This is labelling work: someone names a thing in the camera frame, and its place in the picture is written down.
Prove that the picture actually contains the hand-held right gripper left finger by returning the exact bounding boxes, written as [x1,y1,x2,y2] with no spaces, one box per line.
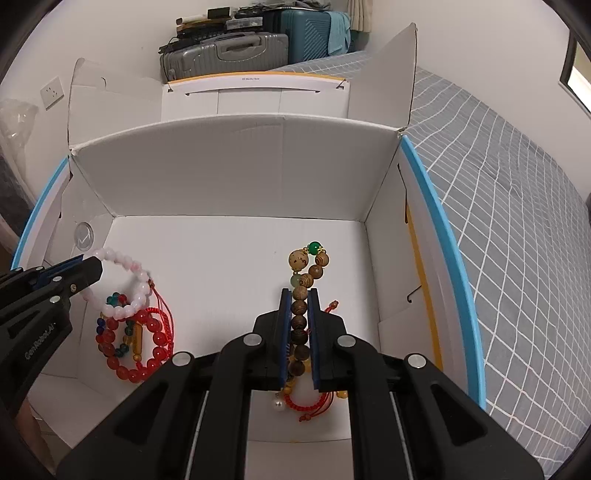
[55,287,294,480]

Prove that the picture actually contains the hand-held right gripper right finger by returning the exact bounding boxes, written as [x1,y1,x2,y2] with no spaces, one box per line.
[307,287,546,480]

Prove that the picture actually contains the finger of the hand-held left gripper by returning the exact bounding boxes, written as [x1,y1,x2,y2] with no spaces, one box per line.
[32,255,105,305]
[0,257,86,291]

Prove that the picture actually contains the brown wooden bead bracelet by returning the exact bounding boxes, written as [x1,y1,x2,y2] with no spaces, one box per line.
[285,240,329,379]

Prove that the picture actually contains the pink bead bracelet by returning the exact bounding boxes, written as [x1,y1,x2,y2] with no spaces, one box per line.
[82,247,153,320]

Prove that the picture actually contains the multicoloured bead bracelet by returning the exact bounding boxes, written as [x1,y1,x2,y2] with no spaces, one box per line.
[96,292,145,363]

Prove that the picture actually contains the red bead bracelet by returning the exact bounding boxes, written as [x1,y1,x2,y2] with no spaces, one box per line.
[95,286,178,385]

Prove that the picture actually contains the white cardboard box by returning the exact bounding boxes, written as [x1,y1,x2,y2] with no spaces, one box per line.
[10,23,488,455]

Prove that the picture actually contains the person's left forearm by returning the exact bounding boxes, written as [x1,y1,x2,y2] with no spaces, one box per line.
[16,401,51,467]

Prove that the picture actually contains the clear plastic bag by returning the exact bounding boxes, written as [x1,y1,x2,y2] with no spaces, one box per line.
[0,98,40,241]

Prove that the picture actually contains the grey suitcase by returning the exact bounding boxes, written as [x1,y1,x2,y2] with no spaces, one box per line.
[159,32,291,84]

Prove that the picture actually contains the dark pile on grey suitcase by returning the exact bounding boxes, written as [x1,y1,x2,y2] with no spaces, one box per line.
[159,6,278,51]

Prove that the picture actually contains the teal suitcase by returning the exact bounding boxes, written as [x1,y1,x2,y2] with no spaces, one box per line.
[261,8,342,63]

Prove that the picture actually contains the light teal cloth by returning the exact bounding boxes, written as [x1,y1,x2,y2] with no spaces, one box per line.
[325,11,354,56]

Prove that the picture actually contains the beige curtain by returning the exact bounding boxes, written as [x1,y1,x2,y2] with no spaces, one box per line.
[346,0,372,33]

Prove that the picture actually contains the dark pile on teal suitcase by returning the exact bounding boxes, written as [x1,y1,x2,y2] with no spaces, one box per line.
[235,0,333,14]

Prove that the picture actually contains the dark framed window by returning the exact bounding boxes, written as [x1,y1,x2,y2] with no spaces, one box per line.
[558,34,591,116]

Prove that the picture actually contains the amber bead bracelet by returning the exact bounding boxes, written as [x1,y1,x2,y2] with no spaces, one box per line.
[279,376,349,402]

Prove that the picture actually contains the red cord bracelet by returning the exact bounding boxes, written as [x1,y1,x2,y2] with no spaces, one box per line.
[270,300,345,423]

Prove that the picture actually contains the white wall socket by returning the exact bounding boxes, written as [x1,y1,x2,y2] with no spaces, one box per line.
[39,76,65,110]

